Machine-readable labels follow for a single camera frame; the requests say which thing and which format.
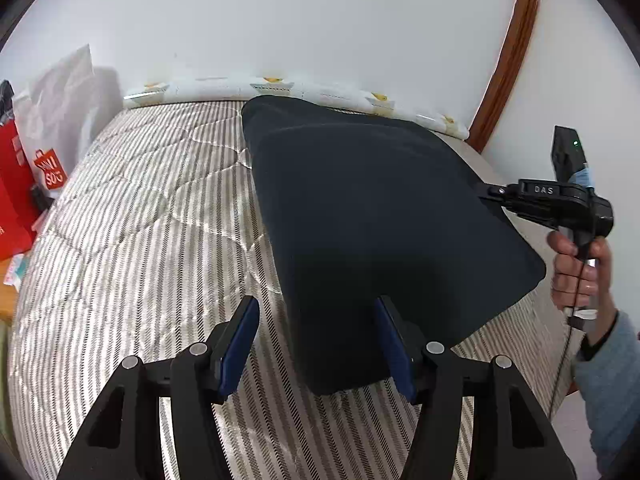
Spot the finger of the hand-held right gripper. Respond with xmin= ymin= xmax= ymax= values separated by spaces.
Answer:
xmin=476 ymin=182 xmax=523 ymax=216

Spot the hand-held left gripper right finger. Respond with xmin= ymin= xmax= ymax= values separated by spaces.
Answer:
xmin=375 ymin=295 xmax=578 ymax=480

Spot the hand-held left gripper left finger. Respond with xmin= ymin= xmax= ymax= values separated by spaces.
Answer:
xmin=57 ymin=295 xmax=261 ymax=480

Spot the black shirt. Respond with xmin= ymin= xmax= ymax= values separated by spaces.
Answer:
xmin=241 ymin=95 xmax=547 ymax=396

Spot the person's right forearm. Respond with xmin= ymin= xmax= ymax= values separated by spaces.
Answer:
xmin=572 ymin=310 xmax=640 ymax=478

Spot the person's right hand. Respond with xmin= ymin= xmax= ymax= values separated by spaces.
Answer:
xmin=547 ymin=230 xmax=618 ymax=332

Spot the striped bed mattress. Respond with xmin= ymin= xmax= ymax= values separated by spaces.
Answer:
xmin=7 ymin=100 xmax=586 ymax=480

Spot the white patterned pillow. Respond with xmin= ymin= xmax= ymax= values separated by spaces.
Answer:
xmin=122 ymin=75 xmax=471 ymax=141

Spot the small white teal box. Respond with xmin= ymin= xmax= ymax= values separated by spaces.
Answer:
xmin=2 ymin=254 xmax=29 ymax=289

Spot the red paper bag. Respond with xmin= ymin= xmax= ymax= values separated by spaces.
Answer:
xmin=0 ymin=120 xmax=42 ymax=262

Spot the white shopping bag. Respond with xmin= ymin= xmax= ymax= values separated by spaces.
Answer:
xmin=12 ymin=44 xmax=123 ymax=202

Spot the dark object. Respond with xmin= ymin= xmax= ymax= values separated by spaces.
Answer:
xmin=0 ymin=80 xmax=16 ymax=127

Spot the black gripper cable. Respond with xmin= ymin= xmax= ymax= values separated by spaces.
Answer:
xmin=547 ymin=240 xmax=590 ymax=421

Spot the brown wooden door frame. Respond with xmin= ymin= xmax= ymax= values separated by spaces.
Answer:
xmin=470 ymin=0 xmax=545 ymax=155

